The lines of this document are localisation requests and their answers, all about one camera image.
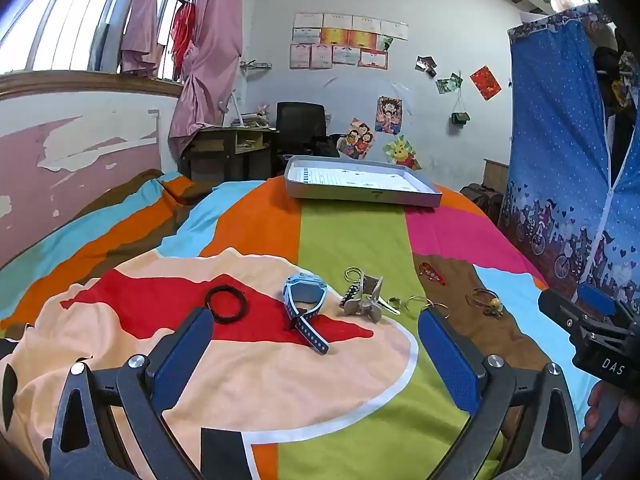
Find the group of wall certificates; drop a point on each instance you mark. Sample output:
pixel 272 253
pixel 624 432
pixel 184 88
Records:
pixel 345 40

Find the black bag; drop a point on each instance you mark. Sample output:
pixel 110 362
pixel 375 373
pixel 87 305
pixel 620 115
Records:
pixel 327 146

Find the blue fabric wardrobe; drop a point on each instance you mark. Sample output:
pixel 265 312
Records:
pixel 555 135

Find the cartoon family poster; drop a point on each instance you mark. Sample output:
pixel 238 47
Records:
pixel 357 140

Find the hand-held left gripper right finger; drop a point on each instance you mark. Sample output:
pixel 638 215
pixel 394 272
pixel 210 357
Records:
pixel 450 360

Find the barred window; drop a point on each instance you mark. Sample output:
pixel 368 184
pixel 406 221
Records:
pixel 65 20

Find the green hanging pouch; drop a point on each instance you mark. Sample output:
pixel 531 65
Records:
pixel 461 117

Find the grey shallow box tray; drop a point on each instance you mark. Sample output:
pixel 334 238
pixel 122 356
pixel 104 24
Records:
pixel 360 195

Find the colourful patchwork blanket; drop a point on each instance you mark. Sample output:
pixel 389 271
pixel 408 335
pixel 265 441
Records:
pixel 350 240

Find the anime character poster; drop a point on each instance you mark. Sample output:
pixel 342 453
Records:
pixel 390 115

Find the wooden board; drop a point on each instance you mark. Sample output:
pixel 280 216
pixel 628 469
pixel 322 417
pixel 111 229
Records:
pixel 496 175

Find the person's right hand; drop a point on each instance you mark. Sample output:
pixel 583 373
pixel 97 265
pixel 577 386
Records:
pixel 595 410

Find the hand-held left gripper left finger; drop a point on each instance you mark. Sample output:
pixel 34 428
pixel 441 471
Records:
pixel 182 355

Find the large pink curtain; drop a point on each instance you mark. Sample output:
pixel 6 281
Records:
pixel 210 60

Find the blue wrist watch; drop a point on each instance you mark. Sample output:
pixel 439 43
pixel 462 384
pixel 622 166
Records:
pixel 300 292

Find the red hanging cloth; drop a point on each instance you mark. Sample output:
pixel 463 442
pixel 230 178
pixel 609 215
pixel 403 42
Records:
pixel 182 35

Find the metal wall rack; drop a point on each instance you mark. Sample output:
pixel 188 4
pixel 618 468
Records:
pixel 256 65

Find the black office chair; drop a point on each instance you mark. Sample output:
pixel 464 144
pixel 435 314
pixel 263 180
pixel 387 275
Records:
pixel 300 120

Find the yellow bear poster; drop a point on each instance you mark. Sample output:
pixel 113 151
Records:
pixel 402 152

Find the green wall photos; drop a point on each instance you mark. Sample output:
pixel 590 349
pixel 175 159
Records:
pixel 449 83

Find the red wall paper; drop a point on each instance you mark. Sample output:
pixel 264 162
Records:
pixel 486 82

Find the dark wall photos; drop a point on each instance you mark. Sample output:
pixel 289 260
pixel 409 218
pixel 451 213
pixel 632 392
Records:
pixel 426 66

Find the brown suitcase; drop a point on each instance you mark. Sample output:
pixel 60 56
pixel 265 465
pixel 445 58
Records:
pixel 482 202

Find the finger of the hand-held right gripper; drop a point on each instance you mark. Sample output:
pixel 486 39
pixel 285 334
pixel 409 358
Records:
pixel 562 310
pixel 597 300

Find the wooden desk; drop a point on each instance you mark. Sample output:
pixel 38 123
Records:
pixel 220 147

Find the white desk lamp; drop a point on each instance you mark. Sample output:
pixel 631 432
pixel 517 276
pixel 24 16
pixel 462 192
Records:
pixel 235 110

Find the small pink curtain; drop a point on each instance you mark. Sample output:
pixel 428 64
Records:
pixel 142 20

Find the stack of books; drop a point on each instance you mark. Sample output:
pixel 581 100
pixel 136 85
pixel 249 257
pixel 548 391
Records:
pixel 255 121

